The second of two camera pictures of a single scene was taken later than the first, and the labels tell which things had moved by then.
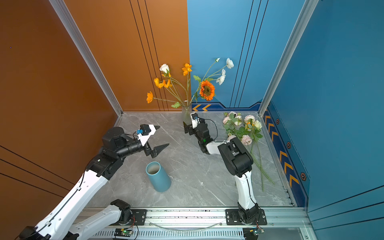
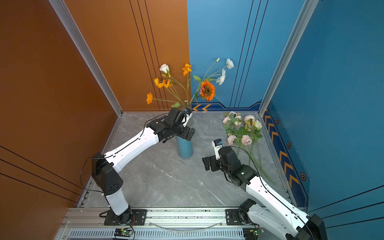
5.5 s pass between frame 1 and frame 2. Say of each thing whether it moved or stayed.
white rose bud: stayed
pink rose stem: stayed
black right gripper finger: moved
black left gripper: moved
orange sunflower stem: stayed
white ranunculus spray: stayed
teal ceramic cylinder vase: moved
